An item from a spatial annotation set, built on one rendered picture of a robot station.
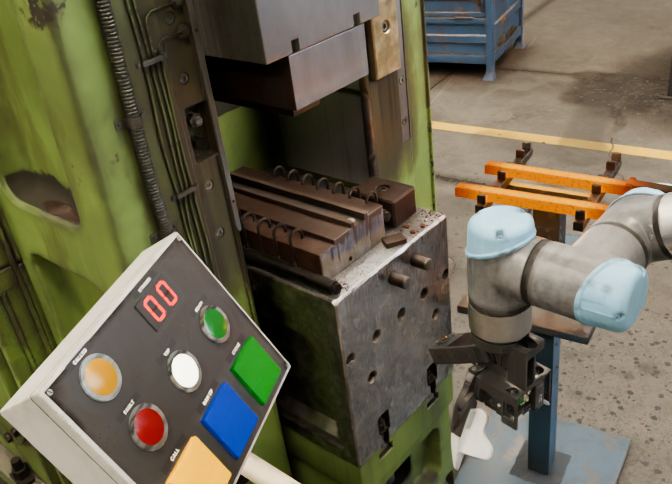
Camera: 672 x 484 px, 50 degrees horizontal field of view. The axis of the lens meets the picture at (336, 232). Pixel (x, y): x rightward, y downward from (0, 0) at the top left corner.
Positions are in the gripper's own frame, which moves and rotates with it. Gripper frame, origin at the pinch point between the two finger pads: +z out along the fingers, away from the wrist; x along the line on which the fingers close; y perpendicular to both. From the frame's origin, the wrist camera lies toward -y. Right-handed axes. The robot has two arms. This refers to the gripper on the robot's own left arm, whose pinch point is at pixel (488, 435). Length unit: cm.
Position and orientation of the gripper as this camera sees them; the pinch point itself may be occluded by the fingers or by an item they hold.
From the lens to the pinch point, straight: 105.1
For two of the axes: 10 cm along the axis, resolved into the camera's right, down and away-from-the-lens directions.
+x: 7.5, -4.1, 5.2
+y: 6.5, 3.1, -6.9
